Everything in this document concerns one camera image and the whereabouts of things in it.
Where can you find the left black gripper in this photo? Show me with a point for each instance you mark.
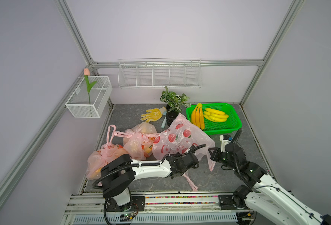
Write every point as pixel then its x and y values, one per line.
pixel 176 157

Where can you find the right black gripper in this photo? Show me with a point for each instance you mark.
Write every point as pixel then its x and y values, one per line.
pixel 214 155

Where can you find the pink strawberry plastic bag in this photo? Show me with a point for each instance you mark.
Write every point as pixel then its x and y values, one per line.
pixel 181 136

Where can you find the pale yellow banana bunch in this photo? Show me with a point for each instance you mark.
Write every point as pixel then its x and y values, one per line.
pixel 215 115

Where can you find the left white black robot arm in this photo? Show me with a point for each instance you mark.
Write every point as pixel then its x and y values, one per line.
pixel 116 177

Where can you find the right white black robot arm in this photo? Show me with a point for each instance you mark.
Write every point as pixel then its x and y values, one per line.
pixel 260 192

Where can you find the green plastic basket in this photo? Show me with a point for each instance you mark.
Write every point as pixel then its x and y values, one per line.
pixel 232 124

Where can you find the light blue white tube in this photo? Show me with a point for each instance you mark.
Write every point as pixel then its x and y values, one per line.
pixel 163 123

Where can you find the potted plant black vase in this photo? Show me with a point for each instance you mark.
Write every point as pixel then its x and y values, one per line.
pixel 174 103

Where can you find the pink artificial tulip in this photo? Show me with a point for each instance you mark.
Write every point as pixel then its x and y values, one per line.
pixel 89 84

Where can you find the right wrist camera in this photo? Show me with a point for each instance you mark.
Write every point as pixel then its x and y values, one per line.
pixel 225 140

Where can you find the white wire wall shelf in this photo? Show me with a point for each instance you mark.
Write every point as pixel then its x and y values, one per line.
pixel 160 73

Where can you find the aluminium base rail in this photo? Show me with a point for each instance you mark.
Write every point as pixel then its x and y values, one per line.
pixel 164 208

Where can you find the white wire side basket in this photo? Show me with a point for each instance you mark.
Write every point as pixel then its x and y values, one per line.
pixel 76 99

